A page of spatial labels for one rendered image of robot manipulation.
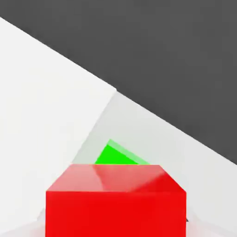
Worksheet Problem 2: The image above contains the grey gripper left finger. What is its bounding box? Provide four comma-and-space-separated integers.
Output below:
0, 207, 47, 237

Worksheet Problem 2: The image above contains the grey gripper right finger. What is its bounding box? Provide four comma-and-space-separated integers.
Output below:
186, 209, 236, 237

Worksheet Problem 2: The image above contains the small red cube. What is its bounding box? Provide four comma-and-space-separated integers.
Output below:
45, 163, 187, 237

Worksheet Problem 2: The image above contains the small green cube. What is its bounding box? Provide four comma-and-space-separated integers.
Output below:
94, 138, 151, 165

